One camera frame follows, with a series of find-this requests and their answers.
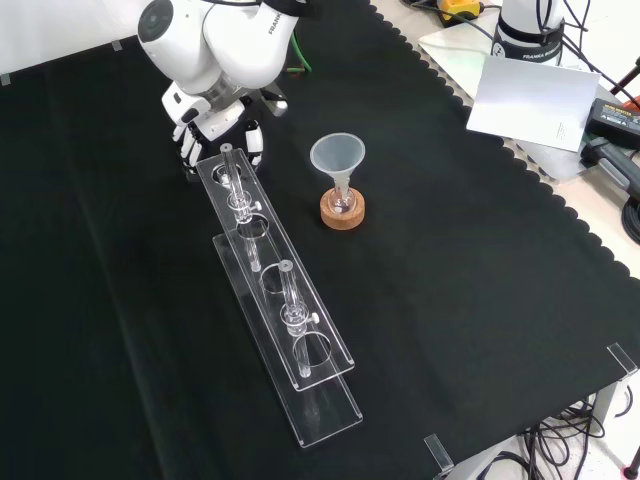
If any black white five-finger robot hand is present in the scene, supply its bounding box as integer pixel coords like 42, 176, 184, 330
160, 82, 265, 183

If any translucent plastic funnel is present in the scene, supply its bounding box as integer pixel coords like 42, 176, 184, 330
309, 132, 367, 202

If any clear acrylic funnel stand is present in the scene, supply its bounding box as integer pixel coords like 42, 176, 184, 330
195, 143, 364, 450

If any small round-bottom glass flask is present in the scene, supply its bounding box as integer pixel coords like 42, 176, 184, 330
329, 187, 357, 217

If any yellow stop button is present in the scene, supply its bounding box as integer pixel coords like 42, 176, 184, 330
437, 0, 485, 27

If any black bench cloth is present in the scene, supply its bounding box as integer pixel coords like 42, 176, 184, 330
0, 0, 640, 480

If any pale board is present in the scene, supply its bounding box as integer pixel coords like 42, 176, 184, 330
465, 53, 601, 153

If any black power adapter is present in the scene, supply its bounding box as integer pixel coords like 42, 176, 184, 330
584, 98, 640, 147

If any clear cloth clip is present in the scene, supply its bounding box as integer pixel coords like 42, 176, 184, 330
423, 433, 455, 477
606, 342, 640, 377

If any red black tripod leg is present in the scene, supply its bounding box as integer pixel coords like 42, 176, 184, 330
608, 53, 640, 95

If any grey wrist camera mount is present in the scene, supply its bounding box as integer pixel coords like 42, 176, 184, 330
259, 84, 290, 118

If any green cable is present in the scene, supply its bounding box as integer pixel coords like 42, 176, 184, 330
285, 33, 314, 77

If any cork ring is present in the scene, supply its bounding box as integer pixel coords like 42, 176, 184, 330
319, 189, 368, 232

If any grey mounting base plate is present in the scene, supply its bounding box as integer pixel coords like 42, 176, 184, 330
417, 22, 596, 187

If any black grey clamp handle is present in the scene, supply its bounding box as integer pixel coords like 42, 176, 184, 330
579, 137, 640, 195

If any coiled black cable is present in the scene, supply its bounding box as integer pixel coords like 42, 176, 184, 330
621, 197, 640, 242

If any black cable bundle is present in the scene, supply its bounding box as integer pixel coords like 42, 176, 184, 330
492, 394, 640, 480

